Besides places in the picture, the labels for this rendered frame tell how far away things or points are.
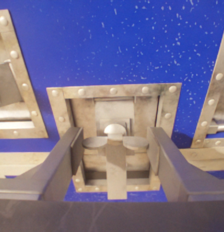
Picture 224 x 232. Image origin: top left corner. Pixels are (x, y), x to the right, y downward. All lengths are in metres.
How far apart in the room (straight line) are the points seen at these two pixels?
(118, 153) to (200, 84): 0.11
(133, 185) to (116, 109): 0.13
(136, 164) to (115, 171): 0.06
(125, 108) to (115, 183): 0.09
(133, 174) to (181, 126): 0.11
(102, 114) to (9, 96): 0.10
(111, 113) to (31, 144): 0.10
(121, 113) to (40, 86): 0.09
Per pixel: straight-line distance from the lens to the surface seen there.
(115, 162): 0.19
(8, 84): 0.19
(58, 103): 0.17
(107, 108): 0.18
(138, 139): 0.16
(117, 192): 0.21
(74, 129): 0.15
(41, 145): 0.22
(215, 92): 0.19
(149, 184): 0.26
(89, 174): 0.26
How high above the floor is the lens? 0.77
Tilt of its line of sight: 1 degrees up
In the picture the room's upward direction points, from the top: 92 degrees counter-clockwise
